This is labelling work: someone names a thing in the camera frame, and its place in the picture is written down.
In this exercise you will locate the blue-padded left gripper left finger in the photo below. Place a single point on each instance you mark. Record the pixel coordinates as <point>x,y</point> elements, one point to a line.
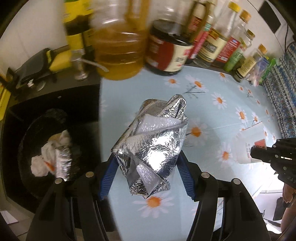
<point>54,218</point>

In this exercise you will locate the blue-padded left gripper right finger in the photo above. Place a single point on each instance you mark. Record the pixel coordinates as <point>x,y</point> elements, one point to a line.
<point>226,210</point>

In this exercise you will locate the silver foil insulated bag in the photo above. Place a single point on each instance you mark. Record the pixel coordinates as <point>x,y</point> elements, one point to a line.
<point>147,151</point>

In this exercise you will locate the black trash bin bag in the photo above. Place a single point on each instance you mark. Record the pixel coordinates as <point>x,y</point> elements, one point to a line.
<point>83,130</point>

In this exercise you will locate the black kitchen sink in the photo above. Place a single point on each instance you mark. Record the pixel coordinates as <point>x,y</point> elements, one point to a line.
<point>64,93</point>

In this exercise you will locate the white tissue in bin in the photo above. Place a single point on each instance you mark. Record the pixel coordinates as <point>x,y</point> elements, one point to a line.
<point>45,163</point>

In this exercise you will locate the blue patterned cloth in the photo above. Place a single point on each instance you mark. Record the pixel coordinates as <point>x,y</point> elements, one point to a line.
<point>280,87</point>

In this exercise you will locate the daisy pattern table cover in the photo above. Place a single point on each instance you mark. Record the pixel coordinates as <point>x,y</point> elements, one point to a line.
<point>218,109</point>

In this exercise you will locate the green label bottle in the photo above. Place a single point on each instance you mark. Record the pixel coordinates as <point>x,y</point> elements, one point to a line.
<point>245,42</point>

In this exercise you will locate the clear vinegar bottle beige label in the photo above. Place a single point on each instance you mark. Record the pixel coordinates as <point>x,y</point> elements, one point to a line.
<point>218,36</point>

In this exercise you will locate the red label sauce bottle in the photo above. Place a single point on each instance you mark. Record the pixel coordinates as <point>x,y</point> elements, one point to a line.
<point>203,34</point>

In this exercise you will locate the yellow sponge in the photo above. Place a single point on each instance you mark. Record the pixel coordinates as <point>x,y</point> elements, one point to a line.
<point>62,61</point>

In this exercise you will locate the chrome soap dispenser pump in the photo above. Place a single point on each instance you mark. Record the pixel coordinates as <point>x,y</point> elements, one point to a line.
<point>78,62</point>

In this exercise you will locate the soy sauce bottle white label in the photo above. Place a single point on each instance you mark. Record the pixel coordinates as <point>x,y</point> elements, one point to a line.
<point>172,34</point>

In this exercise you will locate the large cooking oil jug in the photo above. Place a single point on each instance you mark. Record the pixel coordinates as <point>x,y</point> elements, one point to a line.
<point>120,37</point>

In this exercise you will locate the yellow-label dark bottle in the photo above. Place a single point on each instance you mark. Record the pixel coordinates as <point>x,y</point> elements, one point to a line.
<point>76,20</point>

